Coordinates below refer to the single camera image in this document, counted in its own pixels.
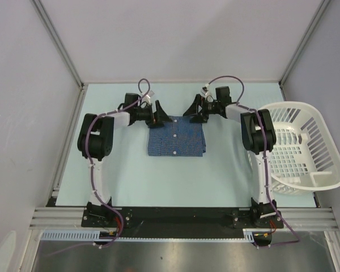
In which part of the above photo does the aluminium frame post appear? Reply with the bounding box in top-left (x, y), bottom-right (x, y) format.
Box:
top-left (278, 0), bottom-right (333, 89)
top-left (33, 0), bottom-right (84, 88)

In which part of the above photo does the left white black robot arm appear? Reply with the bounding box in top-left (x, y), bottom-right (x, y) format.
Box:
top-left (77, 93), bottom-right (172, 227)

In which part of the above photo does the right aluminium frame post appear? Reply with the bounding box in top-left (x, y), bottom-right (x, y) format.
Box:
top-left (278, 0), bottom-right (333, 89)

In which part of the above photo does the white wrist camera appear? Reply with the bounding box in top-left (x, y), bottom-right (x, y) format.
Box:
top-left (201, 84), bottom-right (212, 101)
top-left (142, 90), bottom-right (154, 105)

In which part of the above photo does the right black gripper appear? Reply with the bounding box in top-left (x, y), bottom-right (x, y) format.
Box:
top-left (184, 94), bottom-right (221, 124)

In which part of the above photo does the blue checkered long sleeve shirt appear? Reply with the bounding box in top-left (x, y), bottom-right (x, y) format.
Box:
top-left (147, 116), bottom-right (206, 157)

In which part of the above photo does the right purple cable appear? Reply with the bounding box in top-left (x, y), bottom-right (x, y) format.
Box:
top-left (205, 75), bottom-right (301, 244)

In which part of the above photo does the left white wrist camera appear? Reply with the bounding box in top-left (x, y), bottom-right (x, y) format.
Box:
top-left (142, 90), bottom-right (154, 105)

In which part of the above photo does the white plastic laundry basket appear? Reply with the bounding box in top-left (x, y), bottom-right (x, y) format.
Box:
top-left (249, 101), bottom-right (340, 202)

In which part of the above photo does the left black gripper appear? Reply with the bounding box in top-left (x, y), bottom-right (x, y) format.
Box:
top-left (133, 101), bottom-right (171, 128)

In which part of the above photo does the aluminium front rail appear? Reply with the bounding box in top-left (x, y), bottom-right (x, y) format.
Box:
top-left (30, 207), bottom-right (338, 231)

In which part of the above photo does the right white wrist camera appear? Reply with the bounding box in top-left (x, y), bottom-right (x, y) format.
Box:
top-left (201, 84), bottom-right (212, 101)

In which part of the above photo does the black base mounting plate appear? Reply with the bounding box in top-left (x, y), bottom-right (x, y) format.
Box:
top-left (81, 206), bottom-right (284, 239)

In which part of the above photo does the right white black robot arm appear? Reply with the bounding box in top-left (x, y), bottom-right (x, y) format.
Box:
top-left (183, 86), bottom-right (278, 228)

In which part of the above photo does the left aluminium frame post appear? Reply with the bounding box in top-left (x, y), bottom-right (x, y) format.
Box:
top-left (33, 0), bottom-right (84, 88)

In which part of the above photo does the white slotted cable duct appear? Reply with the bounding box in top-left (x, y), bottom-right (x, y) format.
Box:
top-left (41, 229), bottom-right (271, 243)

